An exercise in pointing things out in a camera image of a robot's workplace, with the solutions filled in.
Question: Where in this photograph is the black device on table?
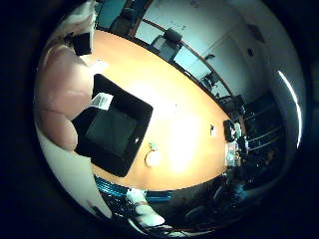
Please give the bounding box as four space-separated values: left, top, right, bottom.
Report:
222 119 235 142

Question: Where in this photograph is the person in white shirt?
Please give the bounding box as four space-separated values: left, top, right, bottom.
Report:
125 188 166 229

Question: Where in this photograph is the blue metal rail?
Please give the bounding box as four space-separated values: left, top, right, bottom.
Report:
94 176 174 204

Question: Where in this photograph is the peach round toy green leaf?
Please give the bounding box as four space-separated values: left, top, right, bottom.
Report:
144 141 163 169

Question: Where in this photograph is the white label card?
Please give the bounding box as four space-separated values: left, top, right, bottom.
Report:
89 92 115 112

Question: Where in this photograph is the black square container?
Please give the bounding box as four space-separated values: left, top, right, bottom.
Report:
71 73 155 178

